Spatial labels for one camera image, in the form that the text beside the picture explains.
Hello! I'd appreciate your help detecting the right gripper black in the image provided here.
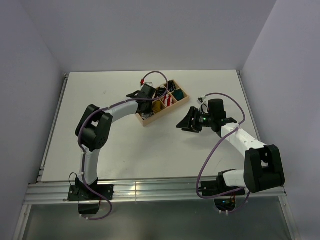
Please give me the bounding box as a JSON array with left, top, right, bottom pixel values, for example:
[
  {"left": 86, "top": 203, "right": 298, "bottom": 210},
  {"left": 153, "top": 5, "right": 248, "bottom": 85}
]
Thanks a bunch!
[{"left": 176, "top": 106, "right": 215, "bottom": 133}]

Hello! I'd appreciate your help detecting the yellow sock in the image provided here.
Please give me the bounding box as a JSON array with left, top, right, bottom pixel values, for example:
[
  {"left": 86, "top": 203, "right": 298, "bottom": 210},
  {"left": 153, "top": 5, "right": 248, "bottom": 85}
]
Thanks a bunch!
[{"left": 152, "top": 100, "right": 164, "bottom": 114}]

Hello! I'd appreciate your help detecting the wooden compartment tray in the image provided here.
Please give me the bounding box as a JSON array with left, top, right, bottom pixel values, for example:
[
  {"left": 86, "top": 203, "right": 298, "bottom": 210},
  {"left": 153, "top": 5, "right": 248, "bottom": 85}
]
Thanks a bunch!
[{"left": 136, "top": 79, "right": 190, "bottom": 127}]

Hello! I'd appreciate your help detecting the white black striped sock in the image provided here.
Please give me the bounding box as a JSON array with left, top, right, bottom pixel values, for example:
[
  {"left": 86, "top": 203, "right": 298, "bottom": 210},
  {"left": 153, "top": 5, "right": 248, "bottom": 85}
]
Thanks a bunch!
[{"left": 141, "top": 112, "right": 154, "bottom": 121}]

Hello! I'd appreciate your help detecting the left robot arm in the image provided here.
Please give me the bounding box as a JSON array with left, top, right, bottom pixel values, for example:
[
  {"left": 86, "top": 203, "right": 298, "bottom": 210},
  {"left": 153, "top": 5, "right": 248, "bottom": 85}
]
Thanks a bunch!
[{"left": 75, "top": 84, "right": 156, "bottom": 200}]

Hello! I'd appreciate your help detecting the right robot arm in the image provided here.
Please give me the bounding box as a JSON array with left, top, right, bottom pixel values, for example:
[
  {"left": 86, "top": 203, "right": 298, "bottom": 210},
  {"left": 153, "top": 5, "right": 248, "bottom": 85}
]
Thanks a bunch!
[{"left": 176, "top": 98, "right": 285, "bottom": 199}]

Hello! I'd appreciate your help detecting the black white rolled sock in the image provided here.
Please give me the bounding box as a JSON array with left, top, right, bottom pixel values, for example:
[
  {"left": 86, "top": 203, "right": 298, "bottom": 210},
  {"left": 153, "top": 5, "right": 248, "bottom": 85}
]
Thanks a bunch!
[{"left": 156, "top": 85, "right": 169, "bottom": 98}]

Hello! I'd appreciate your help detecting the red white striped rolled sock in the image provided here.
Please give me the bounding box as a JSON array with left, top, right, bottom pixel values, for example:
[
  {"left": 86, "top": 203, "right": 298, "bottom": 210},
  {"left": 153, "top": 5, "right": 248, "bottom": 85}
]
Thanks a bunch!
[{"left": 162, "top": 94, "right": 174, "bottom": 108}]

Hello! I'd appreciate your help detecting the black striped rolled sock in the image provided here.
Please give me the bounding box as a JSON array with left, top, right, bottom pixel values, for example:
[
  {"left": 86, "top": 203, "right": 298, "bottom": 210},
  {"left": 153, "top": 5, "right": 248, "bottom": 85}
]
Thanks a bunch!
[{"left": 166, "top": 80, "right": 177, "bottom": 92}]

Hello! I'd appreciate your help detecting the dark green rolled sock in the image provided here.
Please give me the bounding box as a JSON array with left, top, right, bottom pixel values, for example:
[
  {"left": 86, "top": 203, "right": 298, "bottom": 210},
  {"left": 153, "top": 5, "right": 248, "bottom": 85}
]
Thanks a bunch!
[{"left": 172, "top": 89, "right": 185, "bottom": 101}]

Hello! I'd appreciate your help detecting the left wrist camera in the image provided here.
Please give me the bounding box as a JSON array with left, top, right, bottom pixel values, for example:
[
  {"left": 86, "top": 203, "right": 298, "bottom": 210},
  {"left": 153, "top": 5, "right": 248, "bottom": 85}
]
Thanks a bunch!
[{"left": 140, "top": 78, "right": 153, "bottom": 88}]

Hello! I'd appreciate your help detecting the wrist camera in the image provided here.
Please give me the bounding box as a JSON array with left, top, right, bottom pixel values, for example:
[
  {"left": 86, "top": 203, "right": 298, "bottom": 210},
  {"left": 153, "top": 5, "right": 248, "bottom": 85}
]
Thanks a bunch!
[
  {"left": 196, "top": 95, "right": 208, "bottom": 109},
  {"left": 140, "top": 78, "right": 153, "bottom": 88}
]

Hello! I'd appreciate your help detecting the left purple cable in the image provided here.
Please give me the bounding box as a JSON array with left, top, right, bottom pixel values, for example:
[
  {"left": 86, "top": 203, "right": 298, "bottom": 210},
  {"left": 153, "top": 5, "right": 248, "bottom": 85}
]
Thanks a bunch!
[{"left": 77, "top": 71, "right": 168, "bottom": 221}]

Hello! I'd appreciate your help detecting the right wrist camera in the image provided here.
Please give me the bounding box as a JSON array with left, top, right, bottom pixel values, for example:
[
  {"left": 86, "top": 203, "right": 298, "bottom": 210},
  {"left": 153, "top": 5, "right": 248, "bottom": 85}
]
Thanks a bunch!
[{"left": 196, "top": 95, "right": 208, "bottom": 109}]

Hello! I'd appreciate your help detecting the aluminium frame rail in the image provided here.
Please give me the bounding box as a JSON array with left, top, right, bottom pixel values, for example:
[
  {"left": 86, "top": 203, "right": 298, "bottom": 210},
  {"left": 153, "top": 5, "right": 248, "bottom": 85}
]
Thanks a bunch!
[{"left": 23, "top": 176, "right": 287, "bottom": 206}]

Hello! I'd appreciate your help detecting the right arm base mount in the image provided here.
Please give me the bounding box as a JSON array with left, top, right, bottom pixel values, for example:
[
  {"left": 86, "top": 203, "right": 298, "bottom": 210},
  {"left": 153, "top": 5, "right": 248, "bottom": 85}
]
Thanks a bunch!
[{"left": 198, "top": 180, "right": 246, "bottom": 212}]

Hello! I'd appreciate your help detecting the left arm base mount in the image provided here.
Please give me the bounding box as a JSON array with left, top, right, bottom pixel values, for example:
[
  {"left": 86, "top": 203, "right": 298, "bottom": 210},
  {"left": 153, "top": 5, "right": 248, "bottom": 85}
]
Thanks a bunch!
[{"left": 67, "top": 184, "right": 114, "bottom": 215}]

